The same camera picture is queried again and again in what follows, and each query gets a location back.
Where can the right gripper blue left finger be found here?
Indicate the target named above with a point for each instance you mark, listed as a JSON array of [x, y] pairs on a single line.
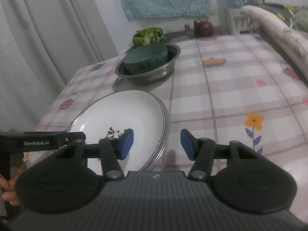
[[111, 150]]

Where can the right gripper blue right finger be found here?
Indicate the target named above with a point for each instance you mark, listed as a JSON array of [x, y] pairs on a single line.
[[201, 151]]

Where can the white ceramic plate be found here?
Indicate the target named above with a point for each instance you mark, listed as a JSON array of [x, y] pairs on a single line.
[[140, 111]]

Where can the green ceramic bowl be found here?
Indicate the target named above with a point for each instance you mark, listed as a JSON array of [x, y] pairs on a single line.
[[146, 58]]

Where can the person's left hand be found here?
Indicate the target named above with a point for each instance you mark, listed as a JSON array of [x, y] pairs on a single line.
[[9, 187]]

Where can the checked floral tablecloth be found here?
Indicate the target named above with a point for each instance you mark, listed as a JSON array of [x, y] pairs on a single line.
[[238, 88]]

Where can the white curtain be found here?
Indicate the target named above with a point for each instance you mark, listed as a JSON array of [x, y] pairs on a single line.
[[43, 44]]

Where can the green leafy lettuce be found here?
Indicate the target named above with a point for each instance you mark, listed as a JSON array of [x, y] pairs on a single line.
[[148, 36]]

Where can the dark red onion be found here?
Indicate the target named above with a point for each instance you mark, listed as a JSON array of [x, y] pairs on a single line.
[[203, 29]]

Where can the red bottle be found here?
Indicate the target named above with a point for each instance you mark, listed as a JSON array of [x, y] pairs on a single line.
[[187, 27]]

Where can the white water dispenser stand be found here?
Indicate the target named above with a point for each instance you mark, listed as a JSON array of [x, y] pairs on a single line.
[[231, 19]]

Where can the white rolled bed edge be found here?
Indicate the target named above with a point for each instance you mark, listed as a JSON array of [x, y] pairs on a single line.
[[290, 43]]

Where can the dark grey bed blanket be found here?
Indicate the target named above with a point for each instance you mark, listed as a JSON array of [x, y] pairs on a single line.
[[284, 12]]

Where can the green patterned pillow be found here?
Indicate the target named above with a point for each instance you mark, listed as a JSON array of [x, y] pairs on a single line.
[[300, 21]]

